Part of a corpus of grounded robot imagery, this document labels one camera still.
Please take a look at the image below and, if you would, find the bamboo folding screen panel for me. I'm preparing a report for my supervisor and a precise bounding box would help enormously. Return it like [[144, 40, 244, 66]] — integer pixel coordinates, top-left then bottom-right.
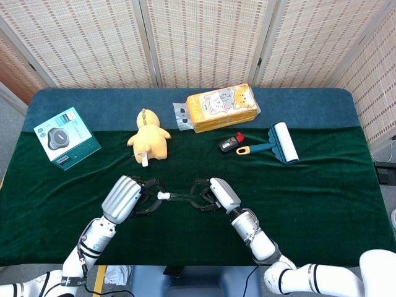
[[139, 0, 278, 90], [0, 0, 161, 90], [327, 6, 396, 152], [252, 0, 396, 88], [0, 18, 47, 106]]

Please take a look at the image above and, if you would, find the blue table cover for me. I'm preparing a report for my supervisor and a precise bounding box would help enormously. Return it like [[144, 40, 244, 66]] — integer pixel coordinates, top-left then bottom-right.
[[23, 88, 361, 132]]

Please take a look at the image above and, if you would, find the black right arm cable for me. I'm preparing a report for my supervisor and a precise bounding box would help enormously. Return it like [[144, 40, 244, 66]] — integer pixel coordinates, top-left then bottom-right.
[[243, 265, 261, 297]]

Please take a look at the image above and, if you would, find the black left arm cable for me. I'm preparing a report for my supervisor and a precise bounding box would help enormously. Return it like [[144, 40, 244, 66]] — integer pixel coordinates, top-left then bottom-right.
[[82, 277, 105, 294]]

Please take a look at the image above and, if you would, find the teal white product box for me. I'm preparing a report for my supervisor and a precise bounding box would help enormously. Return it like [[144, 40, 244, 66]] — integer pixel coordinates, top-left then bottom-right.
[[33, 106, 102, 171]]

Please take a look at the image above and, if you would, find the white floor cable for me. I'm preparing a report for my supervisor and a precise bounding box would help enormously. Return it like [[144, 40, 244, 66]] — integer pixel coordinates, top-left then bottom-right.
[[369, 145, 396, 163]]

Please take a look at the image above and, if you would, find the teal lint roller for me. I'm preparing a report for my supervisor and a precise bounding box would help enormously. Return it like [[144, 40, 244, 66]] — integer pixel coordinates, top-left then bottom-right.
[[236, 122, 300, 165]]

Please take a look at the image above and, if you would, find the yellow plush toy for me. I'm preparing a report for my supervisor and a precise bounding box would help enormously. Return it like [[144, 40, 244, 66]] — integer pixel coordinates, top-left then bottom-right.
[[127, 108, 171, 168]]

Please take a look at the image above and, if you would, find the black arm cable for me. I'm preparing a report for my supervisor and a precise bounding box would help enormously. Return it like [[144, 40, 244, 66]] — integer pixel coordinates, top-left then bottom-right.
[[243, 265, 261, 297], [82, 277, 105, 294]]

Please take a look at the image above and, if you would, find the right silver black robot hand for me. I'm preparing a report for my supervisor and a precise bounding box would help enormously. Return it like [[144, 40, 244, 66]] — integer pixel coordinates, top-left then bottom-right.
[[190, 178, 242, 215]]

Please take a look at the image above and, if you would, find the black box on floor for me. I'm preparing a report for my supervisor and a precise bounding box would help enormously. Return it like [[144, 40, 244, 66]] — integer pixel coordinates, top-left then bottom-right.
[[373, 160, 396, 184]]

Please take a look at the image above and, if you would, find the flat black device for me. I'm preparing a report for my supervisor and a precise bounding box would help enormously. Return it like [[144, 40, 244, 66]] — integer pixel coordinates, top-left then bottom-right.
[[163, 265, 184, 278]]

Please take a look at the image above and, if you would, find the dark green velvet cloth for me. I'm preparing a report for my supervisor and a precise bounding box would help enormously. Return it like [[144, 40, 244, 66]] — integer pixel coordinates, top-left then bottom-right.
[[0, 126, 396, 269]]

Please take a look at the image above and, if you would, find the clear glass test tube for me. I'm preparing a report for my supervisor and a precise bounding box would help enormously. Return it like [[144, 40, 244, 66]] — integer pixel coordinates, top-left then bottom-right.
[[168, 192, 199, 202]]

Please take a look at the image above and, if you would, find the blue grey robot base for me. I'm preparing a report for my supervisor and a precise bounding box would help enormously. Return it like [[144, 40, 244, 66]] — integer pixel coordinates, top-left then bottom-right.
[[129, 265, 262, 297]]

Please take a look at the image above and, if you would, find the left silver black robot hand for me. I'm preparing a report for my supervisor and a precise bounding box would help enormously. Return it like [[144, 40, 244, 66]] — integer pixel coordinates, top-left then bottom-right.
[[101, 175, 170, 224]]

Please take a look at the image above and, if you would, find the crumpled white plastic bag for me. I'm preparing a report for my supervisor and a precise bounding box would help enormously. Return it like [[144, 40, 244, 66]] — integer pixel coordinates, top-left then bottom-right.
[[104, 265, 133, 286]]

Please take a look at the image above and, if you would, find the yellow cat print tissue pack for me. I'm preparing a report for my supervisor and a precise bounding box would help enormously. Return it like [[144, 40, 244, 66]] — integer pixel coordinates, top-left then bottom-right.
[[186, 84, 260, 134]]

